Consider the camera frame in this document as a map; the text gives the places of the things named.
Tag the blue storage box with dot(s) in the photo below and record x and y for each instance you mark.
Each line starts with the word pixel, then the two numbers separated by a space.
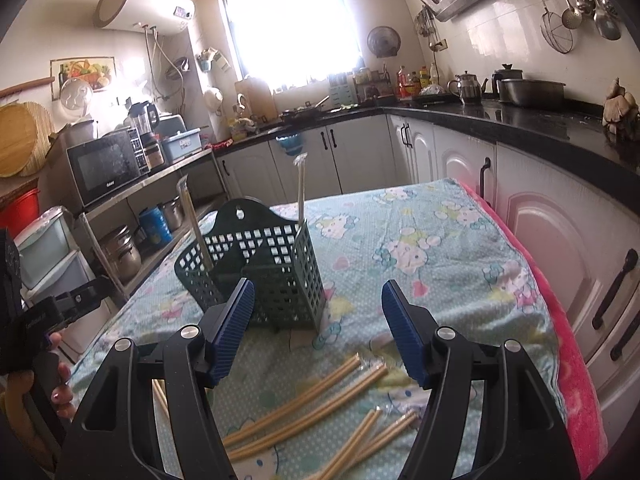
pixel 182 144

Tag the black microwave oven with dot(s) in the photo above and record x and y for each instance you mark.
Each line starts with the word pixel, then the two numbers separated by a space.
pixel 103 166

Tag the black cooking pot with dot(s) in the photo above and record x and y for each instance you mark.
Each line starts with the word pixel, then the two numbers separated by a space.
pixel 511 87

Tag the chopstick pair eight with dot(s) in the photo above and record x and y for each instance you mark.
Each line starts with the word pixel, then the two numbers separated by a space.
pixel 160 396

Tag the round bamboo tray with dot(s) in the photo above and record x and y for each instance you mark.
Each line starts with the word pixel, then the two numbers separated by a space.
pixel 25 129

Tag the blender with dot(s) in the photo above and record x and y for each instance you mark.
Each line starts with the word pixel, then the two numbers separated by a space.
pixel 145 118

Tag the chopstick pair three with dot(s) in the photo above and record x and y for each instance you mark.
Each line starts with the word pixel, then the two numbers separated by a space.
pixel 292 429

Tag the chopstick pair five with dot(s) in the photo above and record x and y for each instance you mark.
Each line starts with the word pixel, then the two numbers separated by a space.
pixel 300 164

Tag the steel pots on shelf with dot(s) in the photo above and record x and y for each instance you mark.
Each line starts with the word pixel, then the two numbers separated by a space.
pixel 122 253

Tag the green plastic utensil basket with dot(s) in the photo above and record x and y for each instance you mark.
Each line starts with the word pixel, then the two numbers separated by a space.
pixel 249 240

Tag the black frying pan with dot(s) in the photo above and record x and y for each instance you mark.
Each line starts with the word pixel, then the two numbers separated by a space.
pixel 305 112

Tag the dried mushrooms pile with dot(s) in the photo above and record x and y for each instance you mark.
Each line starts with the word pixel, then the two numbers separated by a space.
pixel 620 119

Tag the chopstick pair two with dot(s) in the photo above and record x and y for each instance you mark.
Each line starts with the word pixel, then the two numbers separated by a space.
pixel 373 444

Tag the Hello Kitty tablecloth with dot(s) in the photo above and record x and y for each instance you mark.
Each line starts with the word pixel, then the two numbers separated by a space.
pixel 445 252

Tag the chopstick pair four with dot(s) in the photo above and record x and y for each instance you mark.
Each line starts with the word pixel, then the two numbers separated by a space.
pixel 292 406

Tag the plastic drawer cabinet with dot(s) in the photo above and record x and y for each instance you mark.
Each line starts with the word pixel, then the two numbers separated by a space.
pixel 52 263

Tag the wire skimmer ladle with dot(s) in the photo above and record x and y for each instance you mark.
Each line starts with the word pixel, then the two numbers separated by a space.
pixel 555 34

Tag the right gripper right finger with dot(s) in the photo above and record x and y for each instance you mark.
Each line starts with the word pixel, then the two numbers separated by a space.
pixel 522 435

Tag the wall fan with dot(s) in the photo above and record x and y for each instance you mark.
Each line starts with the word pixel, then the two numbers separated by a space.
pixel 383 42

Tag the red plastic basin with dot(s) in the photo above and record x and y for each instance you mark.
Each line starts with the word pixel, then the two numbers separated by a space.
pixel 19 214

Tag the blue canister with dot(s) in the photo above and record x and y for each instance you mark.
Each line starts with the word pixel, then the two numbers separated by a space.
pixel 155 227

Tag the steel kettle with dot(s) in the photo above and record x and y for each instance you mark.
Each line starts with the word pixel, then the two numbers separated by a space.
pixel 467 88

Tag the chopstick pair six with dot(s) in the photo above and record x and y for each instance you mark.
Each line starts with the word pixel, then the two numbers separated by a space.
pixel 189 210

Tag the white water heater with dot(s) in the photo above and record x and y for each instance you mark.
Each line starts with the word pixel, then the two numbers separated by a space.
pixel 167 17

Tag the chopstick pair one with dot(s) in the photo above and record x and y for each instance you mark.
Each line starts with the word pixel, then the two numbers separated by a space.
pixel 347 452

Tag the person's left hand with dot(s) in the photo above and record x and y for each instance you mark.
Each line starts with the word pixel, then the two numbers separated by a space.
pixel 62 395

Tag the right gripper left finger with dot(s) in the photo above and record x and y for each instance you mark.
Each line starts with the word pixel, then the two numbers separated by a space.
pixel 113 435

